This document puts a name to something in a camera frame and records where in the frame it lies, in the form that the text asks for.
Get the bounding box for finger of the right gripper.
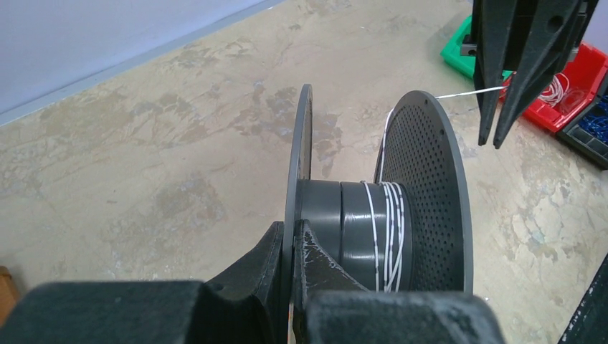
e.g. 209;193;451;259
471;1;528;146
492;0;598;148

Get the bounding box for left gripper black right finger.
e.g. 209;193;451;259
292;220;505;343

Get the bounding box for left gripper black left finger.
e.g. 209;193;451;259
1;221;285;343

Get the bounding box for black cable spool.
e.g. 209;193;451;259
280;85;473;343

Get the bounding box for green plastic bin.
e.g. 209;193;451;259
440;14;516;81

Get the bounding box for red plastic bin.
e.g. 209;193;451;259
523;42;607;133

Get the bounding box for black plastic bin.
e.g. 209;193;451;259
556;75;607;171

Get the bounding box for wooden rack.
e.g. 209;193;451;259
0;266;20;325

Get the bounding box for white cable coils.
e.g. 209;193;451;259
538;72;585;113

